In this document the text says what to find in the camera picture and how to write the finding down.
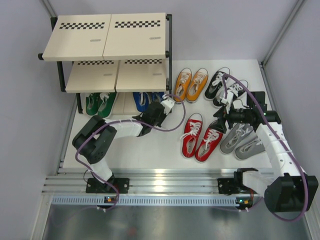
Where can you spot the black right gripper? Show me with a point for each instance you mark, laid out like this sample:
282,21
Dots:
220,124

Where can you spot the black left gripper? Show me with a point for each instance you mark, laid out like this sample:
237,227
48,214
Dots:
163,116

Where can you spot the blue canvas sneaker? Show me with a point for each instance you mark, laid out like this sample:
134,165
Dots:
142,100
157,96

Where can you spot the green canvas sneaker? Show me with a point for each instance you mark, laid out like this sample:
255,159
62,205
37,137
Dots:
107,101
92,101

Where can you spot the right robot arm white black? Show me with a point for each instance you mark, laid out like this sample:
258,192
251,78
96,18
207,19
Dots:
292,190

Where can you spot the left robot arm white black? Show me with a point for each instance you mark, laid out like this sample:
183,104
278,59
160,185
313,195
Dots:
94,140

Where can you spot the red canvas sneaker right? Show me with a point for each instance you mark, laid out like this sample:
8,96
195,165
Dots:
208,144

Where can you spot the red canvas sneaker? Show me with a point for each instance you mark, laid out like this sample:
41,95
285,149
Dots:
191,134
208,144

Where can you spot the grey canvas sneaker left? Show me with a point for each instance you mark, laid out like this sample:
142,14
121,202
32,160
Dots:
237,134

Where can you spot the grey canvas sneaker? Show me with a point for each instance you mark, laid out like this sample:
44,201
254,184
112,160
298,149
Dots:
249,149
237,134

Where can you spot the red canvas sneaker left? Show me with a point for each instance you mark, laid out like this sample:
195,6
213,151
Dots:
191,134

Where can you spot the black canvas sneaker left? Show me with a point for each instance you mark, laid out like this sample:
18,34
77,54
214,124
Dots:
215,83

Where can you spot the black canvas sneaker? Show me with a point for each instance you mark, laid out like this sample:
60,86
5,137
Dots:
215,83
235,88

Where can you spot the black canvas sneaker right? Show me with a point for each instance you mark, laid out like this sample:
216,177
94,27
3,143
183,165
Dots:
235,88

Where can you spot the grey canvas sneaker right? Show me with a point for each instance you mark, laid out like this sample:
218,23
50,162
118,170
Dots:
249,149

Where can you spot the orange canvas sneaker right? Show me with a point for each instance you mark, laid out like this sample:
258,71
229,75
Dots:
197,84

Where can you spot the orange canvas sneaker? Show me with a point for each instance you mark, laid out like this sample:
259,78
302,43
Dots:
197,84
182,83

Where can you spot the orange canvas sneaker left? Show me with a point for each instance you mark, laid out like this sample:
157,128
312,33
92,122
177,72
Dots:
182,83

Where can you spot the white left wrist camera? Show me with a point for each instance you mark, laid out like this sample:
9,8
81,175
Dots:
168,103

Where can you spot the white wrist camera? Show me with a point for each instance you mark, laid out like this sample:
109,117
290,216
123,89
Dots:
168,103
226,98

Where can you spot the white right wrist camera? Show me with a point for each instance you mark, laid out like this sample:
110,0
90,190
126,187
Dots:
226,98

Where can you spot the beige shoe shelf black frame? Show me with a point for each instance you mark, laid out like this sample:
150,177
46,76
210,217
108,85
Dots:
124,53

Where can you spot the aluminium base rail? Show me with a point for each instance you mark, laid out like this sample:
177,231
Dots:
143,182

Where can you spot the white slotted cable duct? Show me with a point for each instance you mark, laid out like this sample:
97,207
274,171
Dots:
215,201

